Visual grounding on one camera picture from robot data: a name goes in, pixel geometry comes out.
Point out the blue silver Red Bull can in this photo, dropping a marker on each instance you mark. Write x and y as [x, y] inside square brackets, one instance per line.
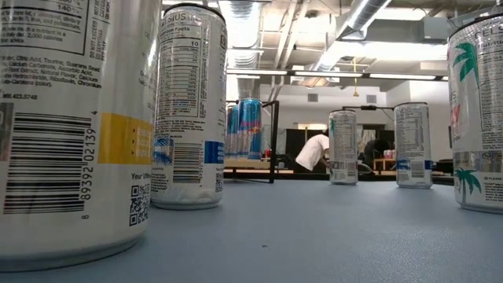
[232, 133]
[250, 133]

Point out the white Celsius can blue band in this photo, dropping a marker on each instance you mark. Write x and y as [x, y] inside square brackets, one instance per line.
[188, 98]
[413, 145]

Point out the white Celsius can yellow band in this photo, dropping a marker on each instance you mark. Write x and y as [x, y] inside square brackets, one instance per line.
[59, 157]

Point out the black cabinet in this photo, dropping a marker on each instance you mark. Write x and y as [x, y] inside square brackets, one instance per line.
[292, 145]

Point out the person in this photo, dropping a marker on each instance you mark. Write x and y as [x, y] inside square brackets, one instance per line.
[312, 151]
[376, 151]

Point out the long ceiling light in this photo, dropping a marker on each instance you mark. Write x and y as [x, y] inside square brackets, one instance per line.
[255, 72]
[328, 74]
[401, 76]

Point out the white Celsius Peach Vibe can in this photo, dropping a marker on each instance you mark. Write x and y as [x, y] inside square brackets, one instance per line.
[344, 145]
[479, 118]

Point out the blue table mat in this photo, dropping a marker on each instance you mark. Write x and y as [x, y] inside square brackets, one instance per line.
[294, 236]

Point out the black metal bar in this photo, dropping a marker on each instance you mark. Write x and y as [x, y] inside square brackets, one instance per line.
[369, 107]

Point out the wooden shelf black metal frame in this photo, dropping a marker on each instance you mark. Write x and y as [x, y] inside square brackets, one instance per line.
[273, 137]

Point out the silver ribbed air duct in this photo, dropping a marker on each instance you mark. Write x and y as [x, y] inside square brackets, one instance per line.
[241, 23]

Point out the silver round air duct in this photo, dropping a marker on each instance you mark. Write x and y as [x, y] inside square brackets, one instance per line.
[353, 23]

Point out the grey rectangular air duct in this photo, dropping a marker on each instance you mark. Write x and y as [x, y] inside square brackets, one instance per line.
[393, 29]

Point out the black table frame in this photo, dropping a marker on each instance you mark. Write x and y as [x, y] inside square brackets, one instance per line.
[444, 181]

